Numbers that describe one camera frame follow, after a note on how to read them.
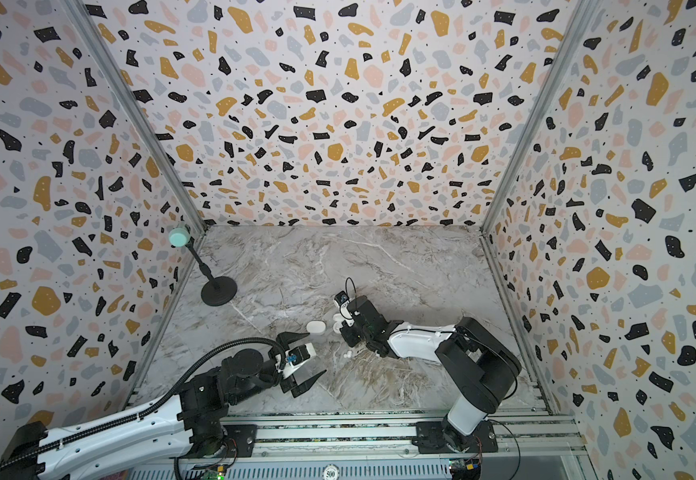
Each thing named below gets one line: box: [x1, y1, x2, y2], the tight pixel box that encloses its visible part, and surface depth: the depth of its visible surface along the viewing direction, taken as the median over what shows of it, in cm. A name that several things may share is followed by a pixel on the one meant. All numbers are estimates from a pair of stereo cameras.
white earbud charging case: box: [306, 320, 326, 335], surface depth 94 cm
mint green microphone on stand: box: [169, 227, 238, 307], surface depth 101 cm
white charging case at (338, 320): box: [332, 313, 346, 334], surface depth 95 cm
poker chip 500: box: [322, 463, 340, 480], surface depth 71 cm
